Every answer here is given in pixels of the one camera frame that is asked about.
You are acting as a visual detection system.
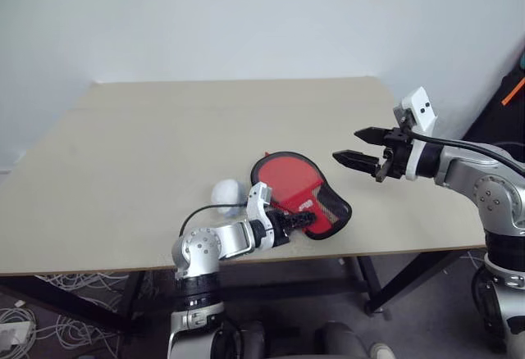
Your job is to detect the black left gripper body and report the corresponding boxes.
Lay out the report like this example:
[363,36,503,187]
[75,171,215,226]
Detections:
[268,210,294,248]

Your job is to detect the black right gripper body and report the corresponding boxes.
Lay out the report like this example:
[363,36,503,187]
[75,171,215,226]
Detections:
[374,126,412,184]

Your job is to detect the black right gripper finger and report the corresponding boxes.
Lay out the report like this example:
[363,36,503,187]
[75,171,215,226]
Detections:
[332,149,381,178]
[354,127,389,146]

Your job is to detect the red table tennis paddle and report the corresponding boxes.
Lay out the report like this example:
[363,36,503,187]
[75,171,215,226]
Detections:
[253,156,326,231]

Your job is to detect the white round ball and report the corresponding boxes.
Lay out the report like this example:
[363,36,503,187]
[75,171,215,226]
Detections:
[210,178,249,218]

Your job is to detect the black bag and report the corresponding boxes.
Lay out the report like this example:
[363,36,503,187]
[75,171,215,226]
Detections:
[462,70,525,147]

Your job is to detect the dark grey rounded shape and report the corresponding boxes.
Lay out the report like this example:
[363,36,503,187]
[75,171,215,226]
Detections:
[312,320,371,359]
[229,319,268,359]

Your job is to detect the orange stick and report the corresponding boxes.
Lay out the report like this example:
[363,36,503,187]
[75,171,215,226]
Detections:
[501,75,525,107]

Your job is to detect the white rounded shoe tip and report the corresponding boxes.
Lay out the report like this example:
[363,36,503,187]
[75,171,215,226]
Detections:
[367,342,397,359]

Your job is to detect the white power strip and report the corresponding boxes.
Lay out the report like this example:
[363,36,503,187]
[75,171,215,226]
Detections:
[0,320,34,348]

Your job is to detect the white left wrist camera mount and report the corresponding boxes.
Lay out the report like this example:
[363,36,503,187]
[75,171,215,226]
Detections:
[244,183,275,250]

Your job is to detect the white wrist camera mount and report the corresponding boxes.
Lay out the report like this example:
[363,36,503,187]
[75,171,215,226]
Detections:
[244,183,275,250]
[392,86,440,182]

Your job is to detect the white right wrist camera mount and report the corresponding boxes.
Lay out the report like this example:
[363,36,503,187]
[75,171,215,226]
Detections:
[392,86,440,182]

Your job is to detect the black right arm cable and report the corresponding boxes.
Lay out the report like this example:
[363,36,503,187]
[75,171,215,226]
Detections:
[409,129,525,180]

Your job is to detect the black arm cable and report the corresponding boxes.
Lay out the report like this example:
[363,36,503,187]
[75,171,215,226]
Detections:
[179,204,249,238]
[409,129,525,180]

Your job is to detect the black metal table frame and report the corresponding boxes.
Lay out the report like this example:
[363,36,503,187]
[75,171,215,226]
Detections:
[0,247,486,332]

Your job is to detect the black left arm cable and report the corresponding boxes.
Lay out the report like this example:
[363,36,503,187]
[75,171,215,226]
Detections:
[179,204,249,238]

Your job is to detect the white loose floor cable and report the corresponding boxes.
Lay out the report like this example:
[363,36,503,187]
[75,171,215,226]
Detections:
[458,251,489,272]

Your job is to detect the white floor cable tangle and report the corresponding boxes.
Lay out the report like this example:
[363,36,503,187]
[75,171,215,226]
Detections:
[0,269,139,359]

